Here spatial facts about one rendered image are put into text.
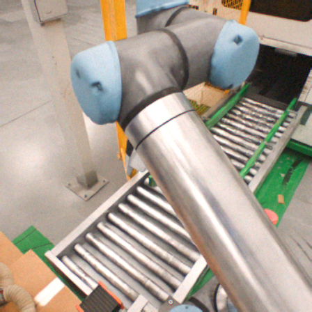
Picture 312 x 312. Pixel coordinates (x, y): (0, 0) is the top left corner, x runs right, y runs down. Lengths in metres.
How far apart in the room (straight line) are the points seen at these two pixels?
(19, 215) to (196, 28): 2.40
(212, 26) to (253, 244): 0.24
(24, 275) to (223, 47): 1.03
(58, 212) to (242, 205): 2.29
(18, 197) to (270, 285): 2.58
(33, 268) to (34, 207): 1.48
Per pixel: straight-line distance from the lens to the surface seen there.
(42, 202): 2.60
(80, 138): 2.16
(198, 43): 0.32
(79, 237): 1.60
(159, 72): 0.27
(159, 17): 0.40
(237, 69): 0.34
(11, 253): 1.72
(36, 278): 1.13
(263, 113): 2.69
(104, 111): 0.26
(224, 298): 0.67
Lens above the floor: 1.92
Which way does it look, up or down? 45 degrees down
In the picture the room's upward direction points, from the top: straight up
